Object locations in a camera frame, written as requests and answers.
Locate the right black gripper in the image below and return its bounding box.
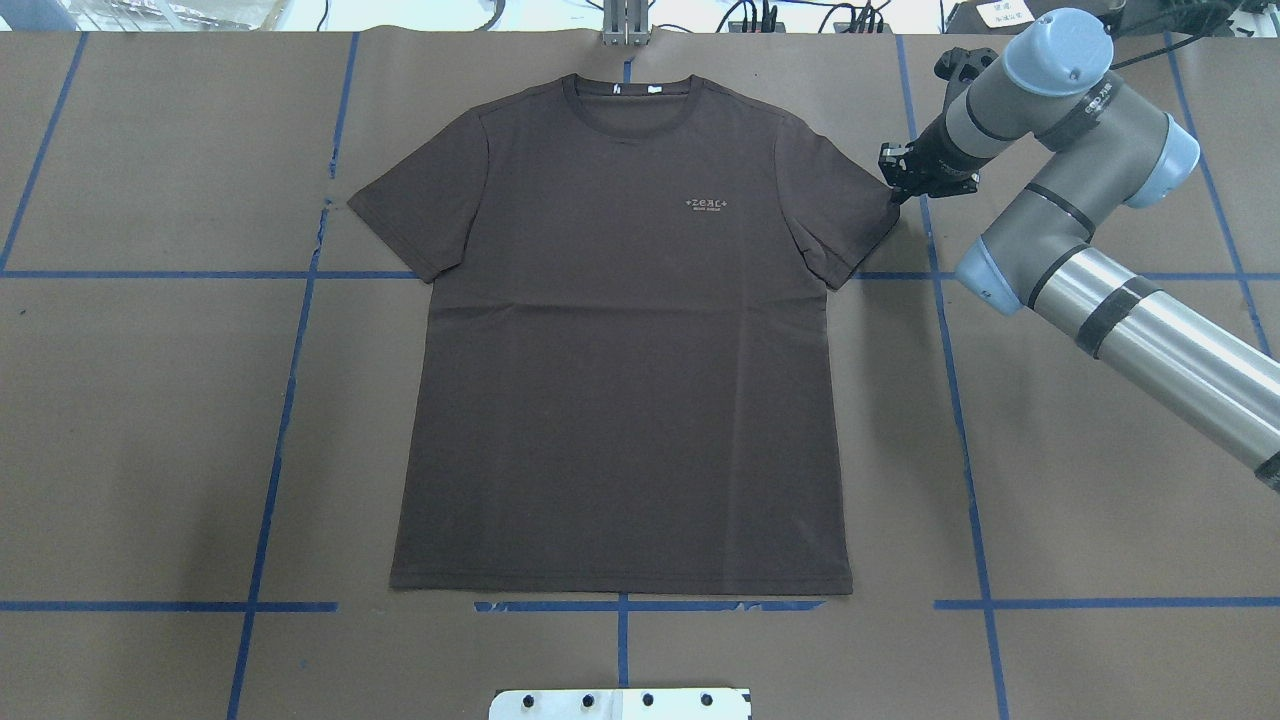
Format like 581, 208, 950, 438
878, 122, 982, 206

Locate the dark brown t-shirt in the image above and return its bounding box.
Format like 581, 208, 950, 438
348, 76, 900, 596

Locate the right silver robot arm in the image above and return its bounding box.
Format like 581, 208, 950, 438
878, 6, 1279, 489

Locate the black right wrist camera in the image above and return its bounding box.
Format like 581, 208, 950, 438
933, 47, 998, 108

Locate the aluminium camera post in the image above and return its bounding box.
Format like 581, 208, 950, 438
594, 0, 653, 47

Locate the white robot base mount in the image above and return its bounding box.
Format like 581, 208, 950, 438
488, 687, 754, 719

